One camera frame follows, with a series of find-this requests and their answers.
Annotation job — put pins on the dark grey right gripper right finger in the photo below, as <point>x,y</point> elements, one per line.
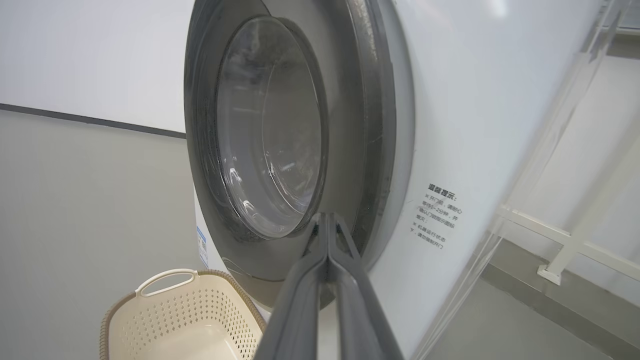
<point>362,315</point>

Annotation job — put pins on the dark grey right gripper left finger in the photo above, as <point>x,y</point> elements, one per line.
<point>295,310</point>

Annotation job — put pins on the round dark washer door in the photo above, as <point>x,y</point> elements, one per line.
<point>270,130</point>

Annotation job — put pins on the white front-load washing machine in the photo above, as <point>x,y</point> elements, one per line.
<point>475,125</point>

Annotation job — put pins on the cream perforated laundry basket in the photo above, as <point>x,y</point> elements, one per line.
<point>190,320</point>

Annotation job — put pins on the blue energy label sticker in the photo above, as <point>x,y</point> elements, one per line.
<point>202,247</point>

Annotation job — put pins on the white metal frame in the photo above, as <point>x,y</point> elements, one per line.
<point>575,240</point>

